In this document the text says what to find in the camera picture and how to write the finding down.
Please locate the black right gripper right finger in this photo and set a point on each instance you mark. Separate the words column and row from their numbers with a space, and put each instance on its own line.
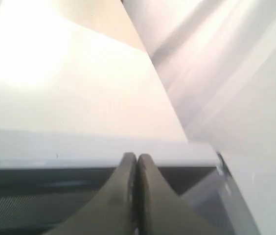
column 160, row 211

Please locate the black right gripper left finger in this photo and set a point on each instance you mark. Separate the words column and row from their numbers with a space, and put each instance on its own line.
column 110, row 211

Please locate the white microwave door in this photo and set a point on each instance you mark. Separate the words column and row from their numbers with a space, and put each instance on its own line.
column 77, row 91

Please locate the white microwave oven body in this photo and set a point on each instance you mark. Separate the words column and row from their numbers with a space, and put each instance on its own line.
column 217, row 62

